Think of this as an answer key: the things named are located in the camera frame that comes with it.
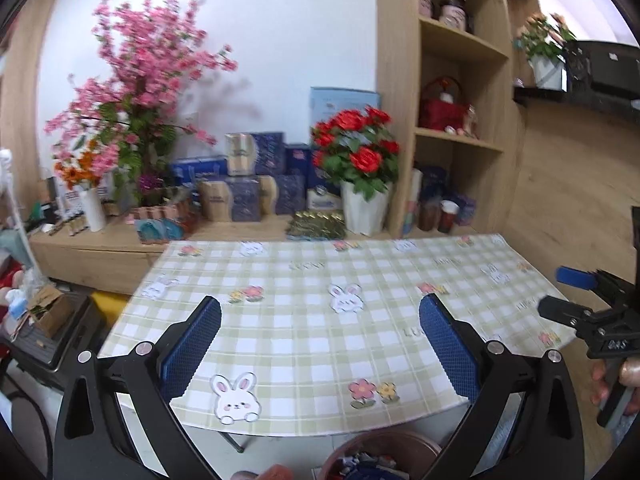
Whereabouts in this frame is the gold embossed tray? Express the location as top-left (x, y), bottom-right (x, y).
top-left (285, 211), bottom-right (348, 241)

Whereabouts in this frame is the pink blossom artificial tree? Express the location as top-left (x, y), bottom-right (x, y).
top-left (44, 0), bottom-right (240, 201)

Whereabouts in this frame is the flat blue gift box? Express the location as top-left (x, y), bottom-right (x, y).
top-left (172, 156), bottom-right (228, 188)

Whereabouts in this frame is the row of small brown bottles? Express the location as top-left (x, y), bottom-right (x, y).
top-left (47, 207), bottom-right (91, 237)

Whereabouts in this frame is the brown trash bin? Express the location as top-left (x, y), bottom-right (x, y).
top-left (320, 430), bottom-right (443, 480)

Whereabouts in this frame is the plaid bunny print tablecloth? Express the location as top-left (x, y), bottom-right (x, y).
top-left (97, 234), bottom-right (576, 438)

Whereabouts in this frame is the white vase with orange flowers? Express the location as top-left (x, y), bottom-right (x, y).
top-left (54, 150), bottom-right (108, 233)

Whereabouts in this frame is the large light blue box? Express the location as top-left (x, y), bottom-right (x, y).
top-left (309, 86), bottom-right (381, 161)

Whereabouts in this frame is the red cup with white rim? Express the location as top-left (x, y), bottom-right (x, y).
top-left (439, 200), bottom-right (461, 233)

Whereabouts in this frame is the red gift basket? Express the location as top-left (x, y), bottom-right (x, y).
top-left (417, 76), bottom-right (468, 132)

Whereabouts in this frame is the open cardboard box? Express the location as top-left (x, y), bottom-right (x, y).
top-left (26, 286), bottom-right (75, 340)

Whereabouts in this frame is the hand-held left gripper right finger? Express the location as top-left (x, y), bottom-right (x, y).
top-left (419, 294), bottom-right (586, 480)

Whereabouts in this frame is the red rose plant white pot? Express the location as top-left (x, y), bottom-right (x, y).
top-left (310, 106), bottom-right (402, 237)

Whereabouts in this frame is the black plastic case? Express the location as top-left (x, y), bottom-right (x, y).
top-left (7, 292), bottom-right (110, 393)

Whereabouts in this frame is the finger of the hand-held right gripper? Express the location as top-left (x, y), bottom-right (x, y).
top-left (556, 266), bottom-right (640, 312)
top-left (537, 296), bottom-right (608, 334)

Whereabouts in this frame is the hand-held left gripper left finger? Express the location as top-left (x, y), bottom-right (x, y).
top-left (52, 296), bottom-right (222, 480)

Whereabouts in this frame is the small pastel printed box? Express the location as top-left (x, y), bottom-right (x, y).
top-left (456, 195), bottom-right (478, 227)

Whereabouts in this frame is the blue white carton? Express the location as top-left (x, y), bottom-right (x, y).
top-left (306, 185), bottom-right (345, 211)

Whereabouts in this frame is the small fenced flower planter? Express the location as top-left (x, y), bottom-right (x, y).
top-left (131, 172), bottom-right (193, 213)

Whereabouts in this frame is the dark blue carton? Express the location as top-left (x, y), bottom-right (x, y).
top-left (284, 142), bottom-right (312, 177)

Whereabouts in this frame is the teal printed gift tin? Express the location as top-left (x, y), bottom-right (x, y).
top-left (132, 210), bottom-right (201, 245)

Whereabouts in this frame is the black wall shelf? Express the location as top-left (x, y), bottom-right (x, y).
top-left (512, 85), bottom-right (568, 107)

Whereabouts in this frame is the dark blue printed box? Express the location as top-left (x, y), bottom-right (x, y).
top-left (422, 165), bottom-right (451, 201)

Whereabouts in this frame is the low wooden cabinet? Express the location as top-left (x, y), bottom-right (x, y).
top-left (29, 212), bottom-right (391, 296)

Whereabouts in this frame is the person's right hand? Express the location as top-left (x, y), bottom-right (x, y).
top-left (591, 360), bottom-right (640, 408)

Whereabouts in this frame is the stack of pastel paper cups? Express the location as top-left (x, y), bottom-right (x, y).
top-left (402, 167), bottom-right (425, 238)

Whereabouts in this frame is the green plant in white pot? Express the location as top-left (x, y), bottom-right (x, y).
top-left (512, 12), bottom-right (576, 91)

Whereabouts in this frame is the brown glass cup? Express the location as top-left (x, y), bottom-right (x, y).
top-left (419, 199), bottom-right (441, 232)

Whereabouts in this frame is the wooden shelf unit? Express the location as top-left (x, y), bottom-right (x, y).
top-left (375, 0), bottom-right (526, 241)

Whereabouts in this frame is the black appliance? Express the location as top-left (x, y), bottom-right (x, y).
top-left (565, 40), bottom-right (640, 118)

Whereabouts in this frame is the black folding table frame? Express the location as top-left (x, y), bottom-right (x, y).
top-left (220, 430), bottom-right (251, 455)

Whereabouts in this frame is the yellow plastic item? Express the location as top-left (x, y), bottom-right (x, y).
top-left (91, 291), bottom-right (130, 320)

